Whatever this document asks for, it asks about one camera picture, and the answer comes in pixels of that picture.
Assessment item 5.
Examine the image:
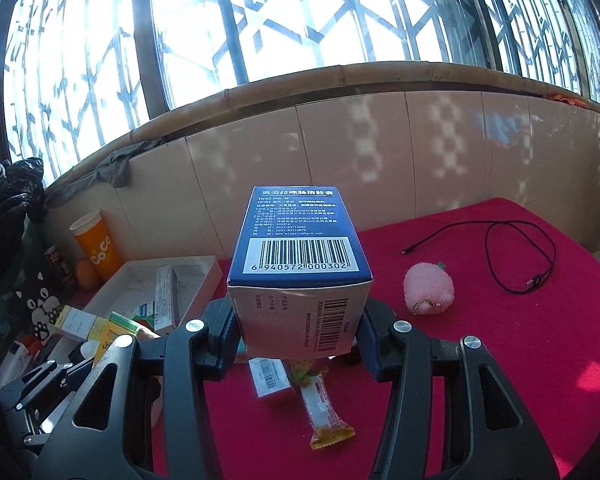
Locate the yellow green aloe box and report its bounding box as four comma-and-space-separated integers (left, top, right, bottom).
93, 312, 159, 366

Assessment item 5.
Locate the long white medicine box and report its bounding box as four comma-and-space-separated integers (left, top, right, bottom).
154, 264, 185, 336

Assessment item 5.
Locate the pink plush ball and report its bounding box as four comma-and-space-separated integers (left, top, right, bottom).
403, 262, 455, 315

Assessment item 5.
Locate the yellow snack bar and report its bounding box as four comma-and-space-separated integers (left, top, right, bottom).
290, 360, 355, 450

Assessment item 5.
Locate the blue white medicine box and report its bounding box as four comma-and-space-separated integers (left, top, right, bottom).
227, 186, 374, 360

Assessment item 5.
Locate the yellow white medicine box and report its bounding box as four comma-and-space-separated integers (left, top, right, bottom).
54, 306, 108, 342

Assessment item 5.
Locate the black white cat case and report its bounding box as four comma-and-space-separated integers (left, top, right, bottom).
15, 271, 62, 346

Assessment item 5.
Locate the orange fruit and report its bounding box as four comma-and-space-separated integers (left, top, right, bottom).
74, 258, 102, 292

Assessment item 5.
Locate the red table cloth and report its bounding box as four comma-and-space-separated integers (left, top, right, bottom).
149, 196, 600, 480

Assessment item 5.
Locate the white cardboard tray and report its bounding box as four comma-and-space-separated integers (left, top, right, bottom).
83, 256, 223, 322

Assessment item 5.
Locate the dark drink can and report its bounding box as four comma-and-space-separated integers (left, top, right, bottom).
44, 246, 76, 289

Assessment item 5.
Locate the small barcode box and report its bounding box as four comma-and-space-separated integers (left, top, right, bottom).
248, 358, 294, 399

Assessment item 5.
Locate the orange paper cup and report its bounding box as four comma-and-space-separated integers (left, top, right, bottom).
70, 209, 123, 282

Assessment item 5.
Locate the black plastic bag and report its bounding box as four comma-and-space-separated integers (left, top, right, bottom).
0, 157, 45, 281

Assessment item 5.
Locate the grey cloth on sill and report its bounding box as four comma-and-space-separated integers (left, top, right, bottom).
45, 139, 164, 207

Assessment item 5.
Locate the window with metal grille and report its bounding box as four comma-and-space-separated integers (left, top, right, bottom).
0, 0, 600, 183

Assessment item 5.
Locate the black usb cable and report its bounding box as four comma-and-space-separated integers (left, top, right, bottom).
401, 219, 558, 296

